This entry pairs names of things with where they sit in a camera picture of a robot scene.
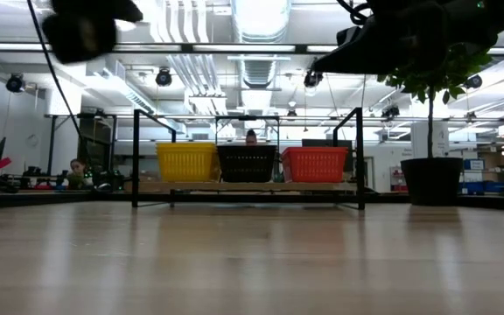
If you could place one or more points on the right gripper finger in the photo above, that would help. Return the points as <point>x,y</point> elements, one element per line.
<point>352,36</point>
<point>361,59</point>

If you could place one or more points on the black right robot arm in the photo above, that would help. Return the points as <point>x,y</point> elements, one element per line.
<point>484,19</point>

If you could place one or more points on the black hanging ceiling spotlight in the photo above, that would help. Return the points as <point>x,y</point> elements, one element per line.
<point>163,78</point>
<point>473,81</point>
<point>311,80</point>
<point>15,83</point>
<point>391,111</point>

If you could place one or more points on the black computer monitor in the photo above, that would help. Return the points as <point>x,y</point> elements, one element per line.
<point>350,157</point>

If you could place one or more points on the white column with poster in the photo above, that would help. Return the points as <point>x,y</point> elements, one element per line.
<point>440,140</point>

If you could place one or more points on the potted green tree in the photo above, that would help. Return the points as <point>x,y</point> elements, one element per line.
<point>431,184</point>

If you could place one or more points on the blue storage box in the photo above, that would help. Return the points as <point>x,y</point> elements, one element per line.
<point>473,164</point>

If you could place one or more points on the large round ceiling duct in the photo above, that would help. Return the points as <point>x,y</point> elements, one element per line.
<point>261,22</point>

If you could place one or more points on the black frame LED light bar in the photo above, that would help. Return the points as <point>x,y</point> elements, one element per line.
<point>186,48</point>

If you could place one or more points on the black background metal frame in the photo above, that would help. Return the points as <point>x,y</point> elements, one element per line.
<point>99,144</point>

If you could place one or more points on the black frame wooden shelf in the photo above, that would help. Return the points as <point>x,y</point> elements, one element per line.
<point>243,187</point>

